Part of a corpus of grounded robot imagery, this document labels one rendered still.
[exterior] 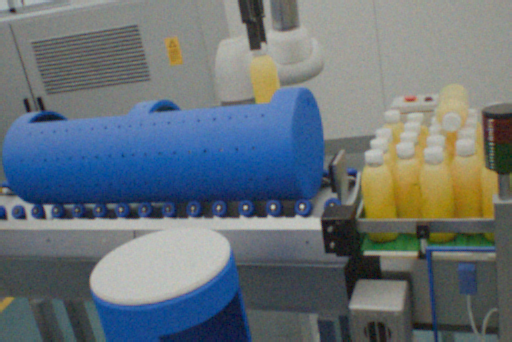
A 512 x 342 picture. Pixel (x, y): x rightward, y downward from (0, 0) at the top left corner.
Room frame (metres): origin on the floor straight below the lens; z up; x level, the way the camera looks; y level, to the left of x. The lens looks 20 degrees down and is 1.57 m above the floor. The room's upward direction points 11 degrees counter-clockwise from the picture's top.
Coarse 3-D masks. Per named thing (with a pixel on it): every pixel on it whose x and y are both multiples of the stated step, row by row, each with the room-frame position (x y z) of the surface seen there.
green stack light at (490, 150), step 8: (488, 144) 0.90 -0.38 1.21; (496, 144) 0.89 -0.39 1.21; (504, 144) 0.88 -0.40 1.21; (488, 152) 0.90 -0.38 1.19; (496, 152) 0.89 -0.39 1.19; (504, 152) 0.88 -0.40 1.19; (488, 160) 0.90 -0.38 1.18; (496, 160) 0.89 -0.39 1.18; (504, 160) 0.88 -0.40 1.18; (488, 168) 0.90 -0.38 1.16; (496, 168) 0.89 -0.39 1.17; (504, 168) 0.88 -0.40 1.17
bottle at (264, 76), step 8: (256, 56) 1.51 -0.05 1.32; (264, 56) 1.50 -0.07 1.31; (256, 64) 1.49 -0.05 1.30; (264, 64) 1.49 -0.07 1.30; (272, 64) 1.50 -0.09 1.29; (256, 72) 1.49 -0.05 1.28; (264, 72) 1.48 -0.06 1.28; (272, 72) 1.49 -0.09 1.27; (256, 80) 1.49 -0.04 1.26; (264, 80) 1.48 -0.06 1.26; (272, 80) 1.49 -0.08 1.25; (256, 88) 1.50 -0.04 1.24; (264, 88) 1.48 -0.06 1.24; (272, 88) 1.49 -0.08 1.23; (280, 88) 1.51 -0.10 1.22; (256, 96) 1.50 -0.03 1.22; (264, 96) 1.48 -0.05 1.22
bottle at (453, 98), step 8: (448, 88) 1.39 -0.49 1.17; (456, 88) 1.37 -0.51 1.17; (464, 88) 1.40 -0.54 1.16; (440, 96) 1.37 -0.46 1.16; (448, 96) 1.32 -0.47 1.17; (456, 96) 1.31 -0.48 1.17; (464, 96) 1.33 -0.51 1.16; (440, 104) 1.30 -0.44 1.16; (448, 104) 1.27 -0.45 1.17; (456, 104) 1.27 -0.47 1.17; (464, 104) 1.28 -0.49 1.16; (440, 112) 1.27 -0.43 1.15; (448, 112) 1.25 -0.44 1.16; (456, 112) 1.25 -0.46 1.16; (464, 112) 1.26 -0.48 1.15; (440, 120) 1.27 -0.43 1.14; (464, 120) 1.25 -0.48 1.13
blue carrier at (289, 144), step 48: (288, 96) 1.39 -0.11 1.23; (48, 144) 1.59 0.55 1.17; (96, 144) 1.52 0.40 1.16; (144, 144) 1.46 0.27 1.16; (192, 144) 1.40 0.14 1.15; (240, 144) 1.35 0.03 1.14; (288, 144) 1.30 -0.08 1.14; (48, 192) 1.60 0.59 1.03; (96, 192) 1.53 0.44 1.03; (144, 192) 1.48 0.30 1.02; (192, 192) 1.42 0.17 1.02; (240, 192) 1.37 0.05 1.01; (288, 192) 1.33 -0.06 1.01
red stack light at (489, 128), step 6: (486, 120) 0.90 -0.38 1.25; (492, 120) 0.89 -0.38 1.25; (498, 120) 0.89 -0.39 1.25; (504, 120) 0.88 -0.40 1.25; (510, 120) 0.88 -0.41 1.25; (486, 126) 0.90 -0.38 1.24; (492, 126) 0.89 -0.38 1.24; (498, 126) 0.89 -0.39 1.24; (504, 126) 0.88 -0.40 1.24; (510, 126) 0.88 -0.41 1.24; (486, 132) 0.90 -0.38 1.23; (492, 132) 0.89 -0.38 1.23; (498, 132) 0.89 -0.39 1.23; (504, 132) 0.88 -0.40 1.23; (510, 132) 0.88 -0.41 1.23; (486, 138) 0.90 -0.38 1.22; (492, 138) 0.89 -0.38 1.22; (498, 138) 0.89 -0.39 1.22; (504, 138) 0.88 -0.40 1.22; (510, 138) 0.88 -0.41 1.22
